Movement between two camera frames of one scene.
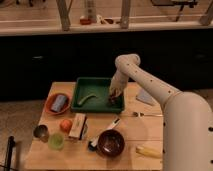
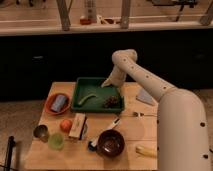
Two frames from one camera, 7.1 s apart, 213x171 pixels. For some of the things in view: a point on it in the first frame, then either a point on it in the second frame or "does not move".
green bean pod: x=85 y=98 does not move
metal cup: x=41 y=132 does not move
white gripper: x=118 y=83 to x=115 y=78
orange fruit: x=66 y=125 does not move
